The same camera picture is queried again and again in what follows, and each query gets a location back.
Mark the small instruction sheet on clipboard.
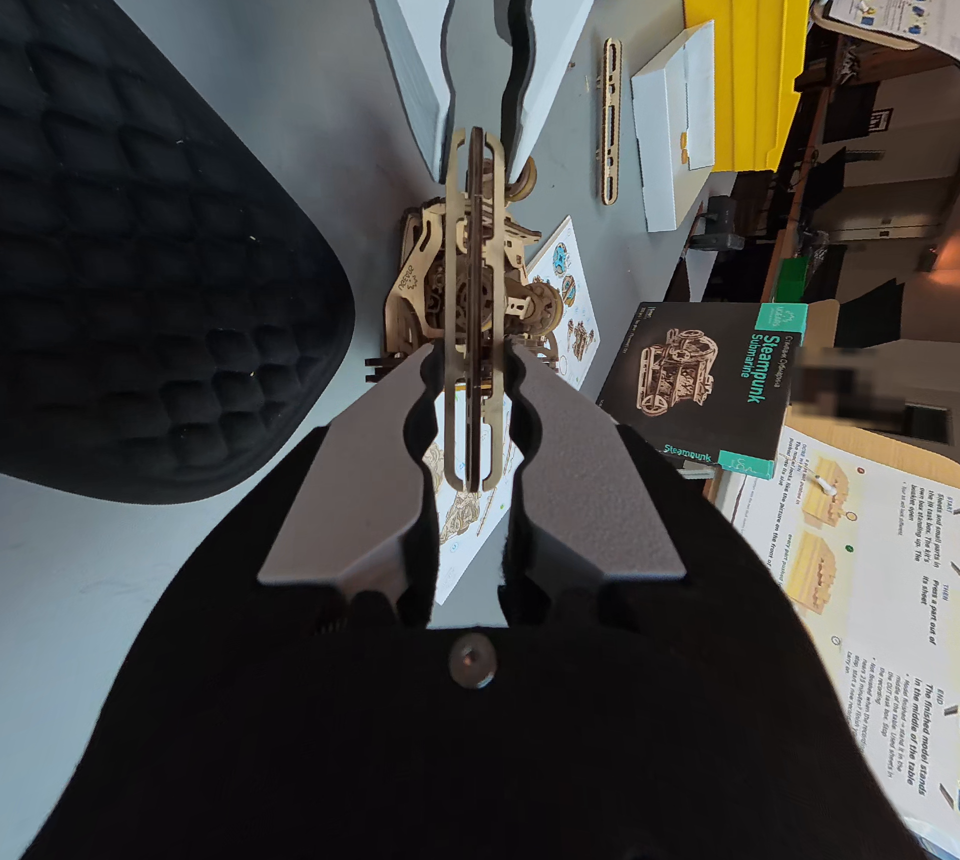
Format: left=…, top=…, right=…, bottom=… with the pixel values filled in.
left=825, top=0, right=960, bottom=60

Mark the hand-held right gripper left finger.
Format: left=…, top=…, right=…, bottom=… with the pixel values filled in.
left=257, top=343, right=445, bottom=625

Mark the oblong slotted wooden part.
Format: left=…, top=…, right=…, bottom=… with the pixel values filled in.
left=438, top=125, right=510, bottom=494

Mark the illustrated assembly booklet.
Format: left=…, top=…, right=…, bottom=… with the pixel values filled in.
left=420, top=215, right=601, bottom=606

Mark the wooden submarine model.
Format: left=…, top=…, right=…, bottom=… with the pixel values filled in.
left=365, top=155, right=565, bottom=385

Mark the large printed instruction sheet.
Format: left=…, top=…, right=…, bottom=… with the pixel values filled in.
left=720, top=425, right=960, bottom=846

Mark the large black honeycomb cushion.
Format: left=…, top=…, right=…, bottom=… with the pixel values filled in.
left=0, top=0, right=357, bottom=505

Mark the yellow plastic bin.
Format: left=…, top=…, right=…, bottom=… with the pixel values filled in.
left=678, top=0, right=822, bottom=173

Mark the black model kit box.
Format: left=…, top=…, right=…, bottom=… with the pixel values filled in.
left=596, top=301, right=810, bottom=480

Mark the small black device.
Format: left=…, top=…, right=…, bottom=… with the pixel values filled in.
left=688, top=194, right=747, bottom=252

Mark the thin slotted wooden strip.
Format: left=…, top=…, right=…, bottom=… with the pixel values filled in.
left=597, top=37, right=624, bottom=206

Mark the white cardboard box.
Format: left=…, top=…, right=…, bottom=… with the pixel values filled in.
left=630, top=19, right=717, bottom=233

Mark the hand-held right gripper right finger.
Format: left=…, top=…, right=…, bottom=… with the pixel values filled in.
left=498, top=339, right=691, bottom=625

